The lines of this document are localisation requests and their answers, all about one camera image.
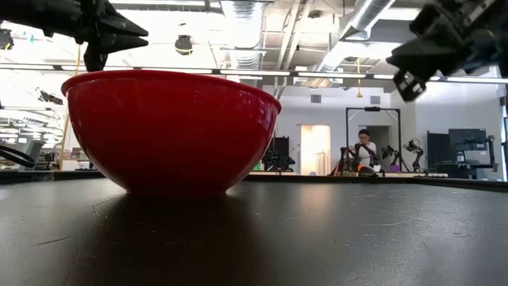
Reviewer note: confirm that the yellow hanging ceiling lamp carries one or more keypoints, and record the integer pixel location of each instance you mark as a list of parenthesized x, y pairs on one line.
[(359, 85)]

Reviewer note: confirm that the wooden pole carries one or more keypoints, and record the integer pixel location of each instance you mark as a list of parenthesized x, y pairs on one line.
[(63, 143)]

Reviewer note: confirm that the black ceiling dome camera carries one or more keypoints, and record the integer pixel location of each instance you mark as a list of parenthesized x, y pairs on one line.
[(183, 44)]

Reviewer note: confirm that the large red bowl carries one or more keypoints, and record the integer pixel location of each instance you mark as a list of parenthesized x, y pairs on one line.
[(170, 131)]

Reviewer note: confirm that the person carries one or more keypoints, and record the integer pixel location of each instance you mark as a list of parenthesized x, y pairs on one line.
[(366, 153)]

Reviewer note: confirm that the dark room divider panel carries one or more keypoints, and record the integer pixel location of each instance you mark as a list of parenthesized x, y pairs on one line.
[(437, 149)]

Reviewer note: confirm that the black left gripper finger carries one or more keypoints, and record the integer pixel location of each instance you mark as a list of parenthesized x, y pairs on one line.
[(123, 43), (127, 28)]

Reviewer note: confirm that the background black robot arms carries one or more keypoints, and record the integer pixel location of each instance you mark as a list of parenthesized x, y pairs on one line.
[(412, 149)]

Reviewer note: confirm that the silver ceiling air duct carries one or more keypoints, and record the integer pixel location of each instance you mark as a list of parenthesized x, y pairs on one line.
[(242, 35)]

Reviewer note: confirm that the black metal frame stand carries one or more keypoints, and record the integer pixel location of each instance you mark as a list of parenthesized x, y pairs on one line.
[(347, 127)]

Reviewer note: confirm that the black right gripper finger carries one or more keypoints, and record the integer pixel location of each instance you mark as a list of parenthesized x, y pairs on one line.
[(409, 85)]

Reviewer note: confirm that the black computer monitor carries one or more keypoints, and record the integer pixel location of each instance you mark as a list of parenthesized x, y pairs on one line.
[(467, 139)]

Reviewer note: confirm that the black equipment stand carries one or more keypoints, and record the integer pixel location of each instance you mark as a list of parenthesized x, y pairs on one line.
[(279, 157)]

